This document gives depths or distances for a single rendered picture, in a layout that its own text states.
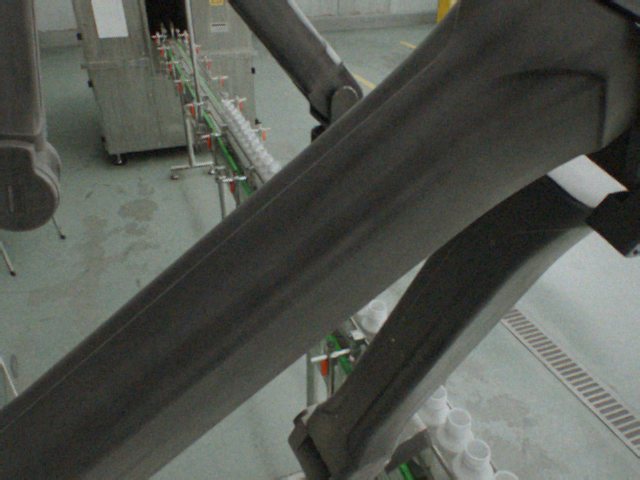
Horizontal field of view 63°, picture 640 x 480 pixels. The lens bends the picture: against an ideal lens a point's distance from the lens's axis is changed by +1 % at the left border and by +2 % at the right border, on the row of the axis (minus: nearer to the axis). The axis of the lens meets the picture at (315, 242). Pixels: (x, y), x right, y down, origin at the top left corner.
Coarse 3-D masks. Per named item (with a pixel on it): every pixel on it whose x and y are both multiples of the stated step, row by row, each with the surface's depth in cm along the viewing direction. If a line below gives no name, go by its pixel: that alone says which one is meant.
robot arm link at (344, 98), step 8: (336, 88) 62; (344, 88) 62; (336, 96) 62; (344, 96) 62; (352, 96) 63; (336, 104) 63; (344, 104) 63; (352, 104) 63; (312, 112) 69; (320, 112) 69; (336, 112) 63; (344, 112) 63; (320, 120) 67; (328, 120) 66; (336, 120) 64
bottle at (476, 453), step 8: (472, 440) 78; (464, 448) 78; (472, 448) 79; (480, 448) 79; (488, 448) 77; (456, 456) 81; (464, 456) 77; (472, 456) 82; (480, 456) 79; (488, 456) 76; (456, 464) 79; (464, 464) 78; (472, 464) 76; (480, 464) 76; (488, 464) 79; (456, 472) 78; (464, 472) 78; (472, 472) 77; (480, 472) 77; (488, 472) 78
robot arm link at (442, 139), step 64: (512, 0) 16; (576, 0) 15; (448, 64) 16; (512, 64) 16; (576, 64) 15; (384, 128) 17; (448, 128) 16; (512, 128) 16; (576, 128) 17; (256, 192) 19; (320, 192) 17; (384, 192) 16; (448, 192) 17; (512, 192) 19; (192, 256) 19; (256, 256) 17; (320, 256) 16; (384, 256) 18; (128, 320) 19; (192, 320) 17; (256, 320) 17; (320, 320) 19; (64, 384) 19; (128, 384) 18; (192, 384) 18; (256, 384) 20; (0, 448) 19; (64, 448) 18; (128, 448) 18
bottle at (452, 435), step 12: (456, 408) 83; (456, 420) 84; (468, 420) 82; (444, 432) 83; (456, 432) 81; (468, 432) 82; (444, 444) 83; (456, 444) 82; (432, 456) 88; (444, 456) 83; (432, 468) 88
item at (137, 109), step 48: (144, 0) 391; (192, 0) 406; (96, 48) 400; (144, 48) 411; (240, 48) 436; (96, 96) 418; (144, 96) 429; (240, 96) 456; (144, 144) 448; (192, 144) 465
